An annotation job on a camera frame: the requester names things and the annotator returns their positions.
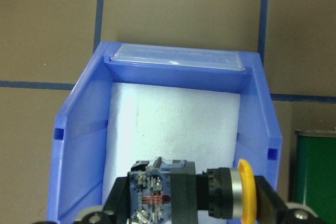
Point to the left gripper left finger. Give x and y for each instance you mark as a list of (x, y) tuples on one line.
[(117, 205)]

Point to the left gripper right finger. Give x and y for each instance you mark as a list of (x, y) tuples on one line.
[(270, 207)]

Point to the yellow push button switch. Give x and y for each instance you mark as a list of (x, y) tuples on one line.
[(170, 191)]

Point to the green conveyor belt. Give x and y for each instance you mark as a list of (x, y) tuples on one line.
[(315, 170)]

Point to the left blue plastic bin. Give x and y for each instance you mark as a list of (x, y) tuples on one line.
[(78, 155)]

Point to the white foam pad left bin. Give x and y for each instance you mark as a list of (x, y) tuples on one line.
[(146, 122)]

